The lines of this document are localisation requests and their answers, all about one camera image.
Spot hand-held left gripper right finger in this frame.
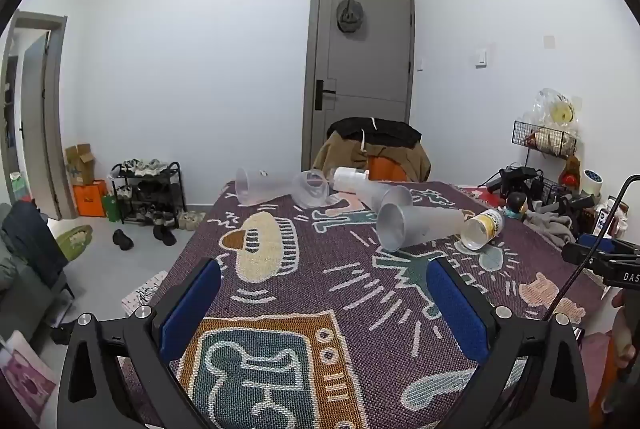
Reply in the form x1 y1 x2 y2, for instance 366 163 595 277
426 256 591 429

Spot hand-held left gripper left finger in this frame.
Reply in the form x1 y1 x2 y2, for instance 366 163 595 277
56 257 223 429

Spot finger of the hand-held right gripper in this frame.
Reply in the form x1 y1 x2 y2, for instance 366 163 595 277
561 241 601 266

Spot yellow label plastic cup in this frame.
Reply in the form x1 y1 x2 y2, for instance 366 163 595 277
459 208 506 251

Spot large frosted plastic cup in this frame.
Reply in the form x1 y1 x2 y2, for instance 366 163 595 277
376 202 468 253

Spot clear plastic cup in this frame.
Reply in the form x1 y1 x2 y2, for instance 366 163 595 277
291 170 331 210

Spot white lidded cup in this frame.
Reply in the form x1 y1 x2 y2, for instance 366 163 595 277
332 166 371 194

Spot person's right hand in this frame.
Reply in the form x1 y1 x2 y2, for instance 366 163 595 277
611 290 640 370

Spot grey cloth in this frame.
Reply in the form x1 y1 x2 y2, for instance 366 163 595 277
525 201 578 245

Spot blue white box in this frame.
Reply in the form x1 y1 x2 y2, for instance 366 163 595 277
595 196 628 237

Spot patterned floor mat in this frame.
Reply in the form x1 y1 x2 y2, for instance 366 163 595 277
122 270 168 315

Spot tape roll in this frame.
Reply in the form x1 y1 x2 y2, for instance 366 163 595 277
580 168 605 197

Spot small doll figure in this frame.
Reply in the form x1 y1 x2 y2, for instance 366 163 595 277
502 192 530 222

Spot pair of black shoes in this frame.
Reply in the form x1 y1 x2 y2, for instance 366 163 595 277
152 211 177 245

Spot brown red toy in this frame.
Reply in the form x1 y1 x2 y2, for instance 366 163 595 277
559 156 582 187

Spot beige slippers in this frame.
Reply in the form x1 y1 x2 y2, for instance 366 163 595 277
177 211 206 230

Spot black device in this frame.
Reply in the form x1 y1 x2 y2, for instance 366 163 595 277
480 165 543 197

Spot printed purple blanket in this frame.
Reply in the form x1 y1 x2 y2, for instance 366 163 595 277
120 179 608 429

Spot black shoe rack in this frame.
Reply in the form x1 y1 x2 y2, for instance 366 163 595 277
111 161 187 225

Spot green bag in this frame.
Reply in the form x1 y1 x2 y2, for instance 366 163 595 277
101 191 121 222

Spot clear plastic bag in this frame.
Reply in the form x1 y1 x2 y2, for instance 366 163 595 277
522 88 583 134

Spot orange box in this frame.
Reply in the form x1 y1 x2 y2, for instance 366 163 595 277
72 179 107 218

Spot orange chair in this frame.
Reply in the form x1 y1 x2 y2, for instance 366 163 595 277
369 157 408 182

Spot grey sofa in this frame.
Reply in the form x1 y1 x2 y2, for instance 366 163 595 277
0 204 76 342

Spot dark jacket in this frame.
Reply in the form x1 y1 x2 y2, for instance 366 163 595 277
0 201 68 295

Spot cardboard box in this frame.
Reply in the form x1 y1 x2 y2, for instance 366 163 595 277
65 144 96 186

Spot black garment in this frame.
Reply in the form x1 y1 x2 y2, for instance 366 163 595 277
327 117 422 148

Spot brown jacket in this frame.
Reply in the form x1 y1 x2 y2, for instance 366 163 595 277
312 131 432 182

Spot open grey door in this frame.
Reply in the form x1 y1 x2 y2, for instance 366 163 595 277
20 31 63 220

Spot dark door ornament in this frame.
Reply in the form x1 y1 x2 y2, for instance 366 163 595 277
336 0 363 34

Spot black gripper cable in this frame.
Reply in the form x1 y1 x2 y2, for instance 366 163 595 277
545 175 640 321

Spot black wire basket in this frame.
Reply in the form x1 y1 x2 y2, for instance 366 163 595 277
512 120 578 160

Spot black door handle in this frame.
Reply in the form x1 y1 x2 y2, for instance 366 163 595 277
315 80 337 110

